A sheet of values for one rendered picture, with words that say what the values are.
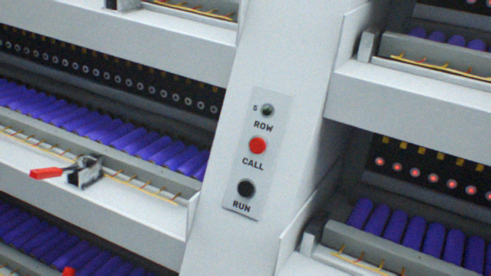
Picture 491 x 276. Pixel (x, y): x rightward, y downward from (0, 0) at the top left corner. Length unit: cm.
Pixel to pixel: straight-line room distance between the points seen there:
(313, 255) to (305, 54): 20
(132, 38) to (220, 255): 24
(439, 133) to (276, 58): 16
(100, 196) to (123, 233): 5
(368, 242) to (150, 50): 30
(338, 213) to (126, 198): 24
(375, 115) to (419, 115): 4
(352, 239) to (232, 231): 12
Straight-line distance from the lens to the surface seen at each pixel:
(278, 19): 46
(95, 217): 58
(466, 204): 60
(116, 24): 55
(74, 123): 70
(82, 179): 59
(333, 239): 52
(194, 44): 50
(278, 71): 46
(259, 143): 45
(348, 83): 44
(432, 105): 43
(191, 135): 66
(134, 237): 55
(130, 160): 60
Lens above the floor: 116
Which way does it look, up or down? 9 degrees down
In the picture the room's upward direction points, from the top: 15 degrees clockwise
